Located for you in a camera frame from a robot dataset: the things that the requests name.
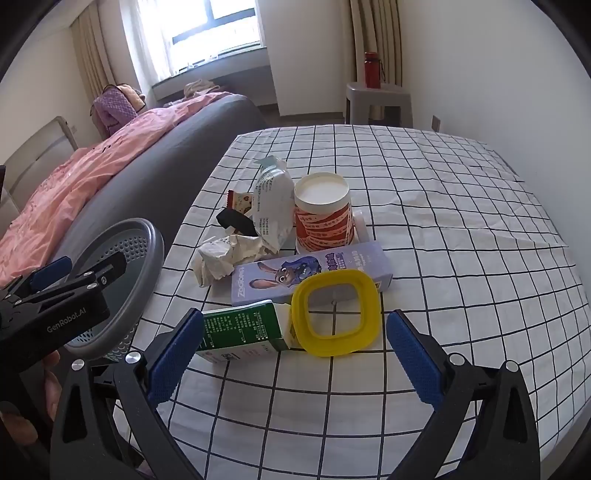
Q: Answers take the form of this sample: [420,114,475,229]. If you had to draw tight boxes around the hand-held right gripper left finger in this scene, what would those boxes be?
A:
[50,308,206,480]

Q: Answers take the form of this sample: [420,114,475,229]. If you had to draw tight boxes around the beige curtain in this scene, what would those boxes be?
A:
[70,0,154,95]
[348,0,403,86]

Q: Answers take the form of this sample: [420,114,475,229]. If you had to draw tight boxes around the grey perforated waste basket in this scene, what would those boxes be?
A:
[58,218,165,363]

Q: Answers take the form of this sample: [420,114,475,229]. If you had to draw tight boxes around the red water bottle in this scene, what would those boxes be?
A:
[364,52,385,88]

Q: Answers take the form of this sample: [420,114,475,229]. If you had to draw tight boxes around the black checked white cloth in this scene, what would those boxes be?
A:
[106,124,583,480]

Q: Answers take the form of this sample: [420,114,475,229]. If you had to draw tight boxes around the red-ended heart print wrapper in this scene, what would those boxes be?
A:
[226,191,256,219]

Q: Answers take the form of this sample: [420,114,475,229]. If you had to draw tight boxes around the orange and white paper cup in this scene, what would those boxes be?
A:
[293,172,370,254]

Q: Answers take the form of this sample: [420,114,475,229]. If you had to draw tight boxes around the window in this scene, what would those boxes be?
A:
[134,0,269,75]

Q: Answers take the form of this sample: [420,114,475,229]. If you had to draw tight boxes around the yellow square plastic ring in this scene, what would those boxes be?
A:
[291,270,383,357]

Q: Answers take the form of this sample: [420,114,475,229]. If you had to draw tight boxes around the black wristband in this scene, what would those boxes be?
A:
[216,208,257,237]

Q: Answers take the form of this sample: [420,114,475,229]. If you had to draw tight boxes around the beige crumpled clothes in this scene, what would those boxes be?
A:
[184,79,219,99]

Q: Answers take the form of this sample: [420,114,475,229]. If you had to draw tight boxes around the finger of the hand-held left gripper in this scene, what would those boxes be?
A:
[27,256,75,291]
[18,251,127,303]

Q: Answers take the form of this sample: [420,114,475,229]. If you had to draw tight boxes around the pink blanket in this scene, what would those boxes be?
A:
[0,91,232,288]

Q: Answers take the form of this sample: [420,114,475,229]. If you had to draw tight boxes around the person's left hand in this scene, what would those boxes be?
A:
[0,348,64,448]

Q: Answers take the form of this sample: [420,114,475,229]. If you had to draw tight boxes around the grey windowsill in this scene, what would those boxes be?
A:
[150,46,279,101]

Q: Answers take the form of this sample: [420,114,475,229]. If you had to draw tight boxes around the grey plastic stool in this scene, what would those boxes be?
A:
[345,82,414,128]

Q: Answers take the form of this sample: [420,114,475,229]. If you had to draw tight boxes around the green and white milk carton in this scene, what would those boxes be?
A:
[194,299,298,363]

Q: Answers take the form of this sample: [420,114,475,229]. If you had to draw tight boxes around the grey bed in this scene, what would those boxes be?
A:
[46,95,269,278]

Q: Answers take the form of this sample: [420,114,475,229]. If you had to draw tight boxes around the purple rabbit print box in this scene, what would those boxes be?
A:
[231,240,394,306]

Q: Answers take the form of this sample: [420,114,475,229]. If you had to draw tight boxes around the white and teal snack packet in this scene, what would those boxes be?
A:
[252,156,297,254]

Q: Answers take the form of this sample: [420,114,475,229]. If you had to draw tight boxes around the grey headboard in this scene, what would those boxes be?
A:
[0,115,80,219]

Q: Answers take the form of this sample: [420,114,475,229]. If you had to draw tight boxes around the white paper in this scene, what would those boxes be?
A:
[191,233,278,289]

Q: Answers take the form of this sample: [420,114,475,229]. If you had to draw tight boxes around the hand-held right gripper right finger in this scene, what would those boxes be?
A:
[385,309,541,480]

